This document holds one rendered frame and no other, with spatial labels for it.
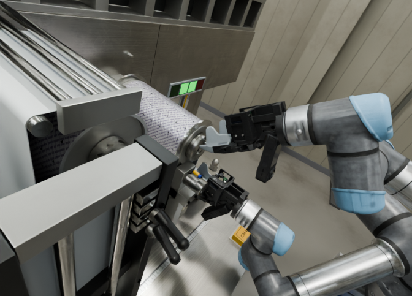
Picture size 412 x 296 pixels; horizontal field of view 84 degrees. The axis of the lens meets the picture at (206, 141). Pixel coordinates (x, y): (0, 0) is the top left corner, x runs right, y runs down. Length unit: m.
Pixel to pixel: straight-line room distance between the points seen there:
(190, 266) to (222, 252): 0.12
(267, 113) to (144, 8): 0.48
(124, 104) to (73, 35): 0.38
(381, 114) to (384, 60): 2.70
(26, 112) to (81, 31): 0.41
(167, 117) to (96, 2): 0.32
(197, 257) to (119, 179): 0.63
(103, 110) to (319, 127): 0.32
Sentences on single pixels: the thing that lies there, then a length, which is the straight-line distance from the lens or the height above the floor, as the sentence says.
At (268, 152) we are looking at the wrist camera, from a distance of 0.48.
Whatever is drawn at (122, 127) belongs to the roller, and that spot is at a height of 1.37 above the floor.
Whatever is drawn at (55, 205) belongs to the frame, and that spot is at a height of 1.44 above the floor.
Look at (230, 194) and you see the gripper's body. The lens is 0.66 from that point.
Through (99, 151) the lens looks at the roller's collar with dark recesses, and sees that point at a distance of 0.36.
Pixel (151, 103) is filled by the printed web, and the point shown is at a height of 1.30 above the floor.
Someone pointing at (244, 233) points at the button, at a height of 0.92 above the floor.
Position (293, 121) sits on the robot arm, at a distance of 0.43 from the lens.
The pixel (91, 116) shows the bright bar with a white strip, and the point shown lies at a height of 1.44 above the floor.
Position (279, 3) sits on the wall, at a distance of 3.14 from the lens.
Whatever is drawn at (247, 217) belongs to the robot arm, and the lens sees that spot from 0.65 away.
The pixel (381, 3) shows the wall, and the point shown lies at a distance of 3.08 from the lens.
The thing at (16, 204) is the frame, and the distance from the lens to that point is 0.20.
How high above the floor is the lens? 1.59
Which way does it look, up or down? 34 degrees down
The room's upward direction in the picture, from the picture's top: 21 degrees clockwise
